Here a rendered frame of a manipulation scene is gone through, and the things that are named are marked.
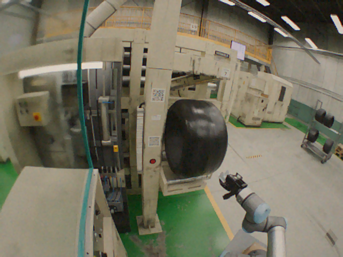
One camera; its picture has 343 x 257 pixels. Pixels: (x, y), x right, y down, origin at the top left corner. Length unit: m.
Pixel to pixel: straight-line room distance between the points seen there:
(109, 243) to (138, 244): 0.96
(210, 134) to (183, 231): 1.34
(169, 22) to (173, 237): 1.94
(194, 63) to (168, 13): 0.48
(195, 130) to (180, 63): 0.52
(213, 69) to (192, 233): 1.76
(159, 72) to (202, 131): 0.40
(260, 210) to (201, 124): 0.54
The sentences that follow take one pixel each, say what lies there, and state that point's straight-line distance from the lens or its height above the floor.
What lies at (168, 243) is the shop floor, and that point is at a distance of 1.79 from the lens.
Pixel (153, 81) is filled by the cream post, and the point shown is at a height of 1.58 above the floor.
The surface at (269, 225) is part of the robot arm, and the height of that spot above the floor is 1.14.
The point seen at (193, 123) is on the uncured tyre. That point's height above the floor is 1.39.
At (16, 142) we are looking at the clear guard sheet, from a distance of 0.23.
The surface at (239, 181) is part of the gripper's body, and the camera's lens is 0.75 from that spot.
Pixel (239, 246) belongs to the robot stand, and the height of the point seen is 0.60.
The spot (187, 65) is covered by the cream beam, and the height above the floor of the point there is 1.70.
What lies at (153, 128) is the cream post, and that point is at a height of 1.31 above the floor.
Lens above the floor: 1.68
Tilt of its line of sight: 25 degrees down
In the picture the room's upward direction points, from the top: 8 degrees clockwise
